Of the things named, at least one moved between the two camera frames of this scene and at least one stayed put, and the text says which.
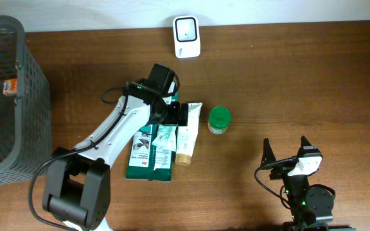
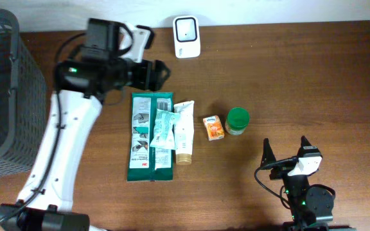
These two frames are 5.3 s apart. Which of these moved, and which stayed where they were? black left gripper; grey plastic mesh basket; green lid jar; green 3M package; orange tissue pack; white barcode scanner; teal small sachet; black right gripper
Moved: green lid jar; orange tissue pack; black left gripper
Stayed: black right gripper; white barcode scanner; green 3M package; grey plastic mesh basket; teal small sachet
